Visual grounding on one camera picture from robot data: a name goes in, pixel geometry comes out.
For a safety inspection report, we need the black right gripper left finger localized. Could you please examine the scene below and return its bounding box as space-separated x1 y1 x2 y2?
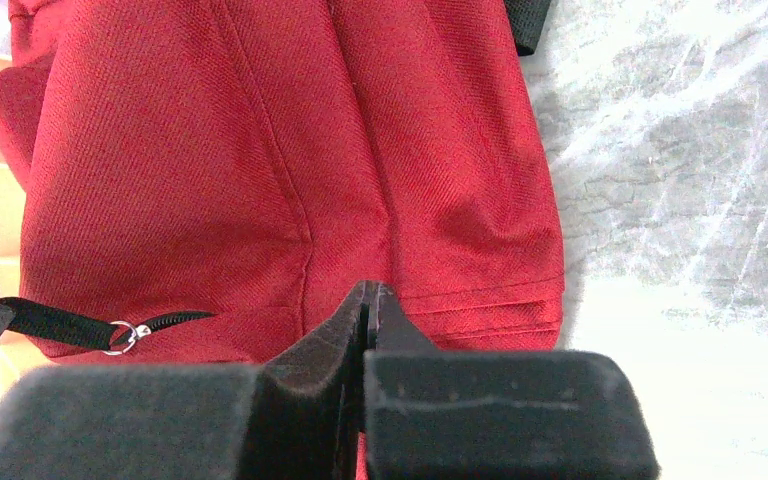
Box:
0 282 372 479

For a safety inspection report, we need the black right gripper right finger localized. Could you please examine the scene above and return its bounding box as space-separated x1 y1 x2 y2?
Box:
363 284 660 479

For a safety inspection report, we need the red student backpack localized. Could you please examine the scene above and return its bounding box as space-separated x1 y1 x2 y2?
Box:
0 1 565 367

